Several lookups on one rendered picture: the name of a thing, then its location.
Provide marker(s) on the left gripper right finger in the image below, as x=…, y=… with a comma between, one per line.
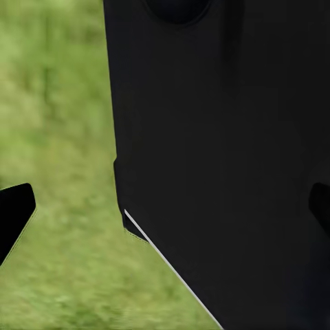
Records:
x=319, y=205

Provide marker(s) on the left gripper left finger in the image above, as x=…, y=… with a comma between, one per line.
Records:
x=17, y=204

